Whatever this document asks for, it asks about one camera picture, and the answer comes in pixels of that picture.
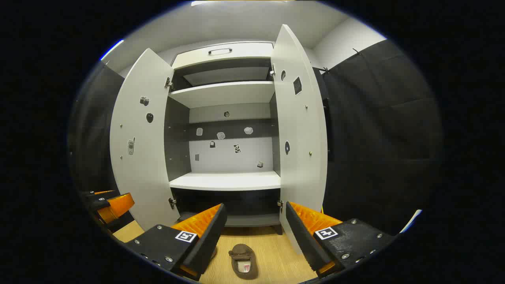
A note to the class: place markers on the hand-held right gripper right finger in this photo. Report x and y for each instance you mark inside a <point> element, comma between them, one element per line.
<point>303,240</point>

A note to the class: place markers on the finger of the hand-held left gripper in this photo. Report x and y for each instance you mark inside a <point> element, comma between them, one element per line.
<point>118,205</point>
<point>96,201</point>

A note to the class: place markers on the ceiling light panel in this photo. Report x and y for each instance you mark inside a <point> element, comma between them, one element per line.
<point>112,49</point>
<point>205,2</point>

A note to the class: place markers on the brown fuzzy shoe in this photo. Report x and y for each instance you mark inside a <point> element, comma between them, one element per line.
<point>241,249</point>

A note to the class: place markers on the black backdrop cloth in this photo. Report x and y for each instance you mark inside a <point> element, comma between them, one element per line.
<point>378,126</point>

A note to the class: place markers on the white cabinet door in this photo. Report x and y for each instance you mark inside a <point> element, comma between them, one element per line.
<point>303,118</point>
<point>138,177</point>

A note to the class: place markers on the white cabinet drawer front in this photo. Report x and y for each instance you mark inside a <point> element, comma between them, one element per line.
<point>244,51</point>

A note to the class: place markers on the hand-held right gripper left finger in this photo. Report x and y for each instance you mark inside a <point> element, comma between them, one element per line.
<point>209,240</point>

